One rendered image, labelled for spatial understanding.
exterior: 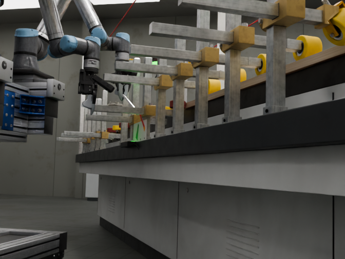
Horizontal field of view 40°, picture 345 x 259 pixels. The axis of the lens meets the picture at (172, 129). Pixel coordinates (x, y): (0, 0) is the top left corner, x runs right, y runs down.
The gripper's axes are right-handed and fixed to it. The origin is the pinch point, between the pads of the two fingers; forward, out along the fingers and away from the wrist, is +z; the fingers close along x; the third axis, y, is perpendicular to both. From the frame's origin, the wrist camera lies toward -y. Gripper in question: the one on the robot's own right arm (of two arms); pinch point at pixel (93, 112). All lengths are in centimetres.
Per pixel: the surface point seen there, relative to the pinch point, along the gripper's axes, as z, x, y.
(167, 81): -12.2, 30.0, -26.7
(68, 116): -80, -749, -60
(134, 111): -2.0, 1.4, -19.6
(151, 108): -3.4, 5.0, -27.0
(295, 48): -11, 102, -44
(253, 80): -7, 73, -46
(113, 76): -12.5, 26.4, -4.0
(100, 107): -2.3, 1.4, -3.1
